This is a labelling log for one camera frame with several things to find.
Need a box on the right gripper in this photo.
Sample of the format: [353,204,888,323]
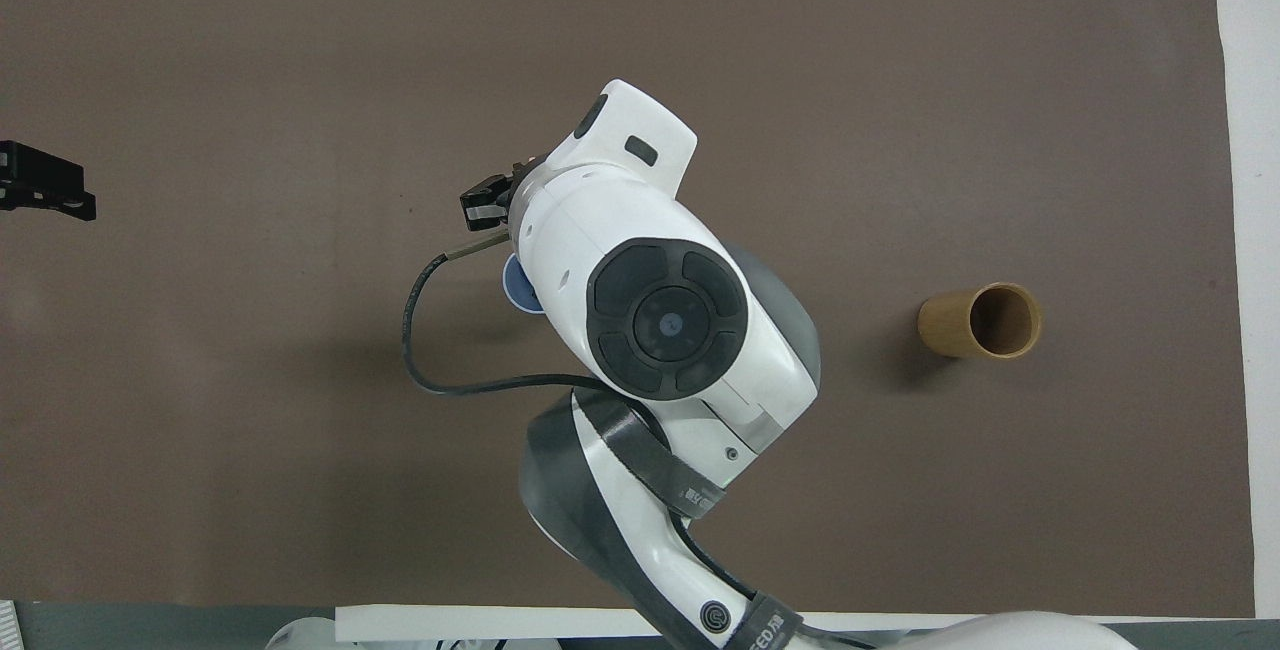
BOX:
[459,161,542,233]

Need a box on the blue cup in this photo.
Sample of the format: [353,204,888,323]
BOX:
[500,253,548,316]

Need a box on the brown paper cup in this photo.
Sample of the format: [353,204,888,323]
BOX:
[917,282,1044,361]

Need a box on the black cable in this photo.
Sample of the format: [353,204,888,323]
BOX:
[402,235,617,399]

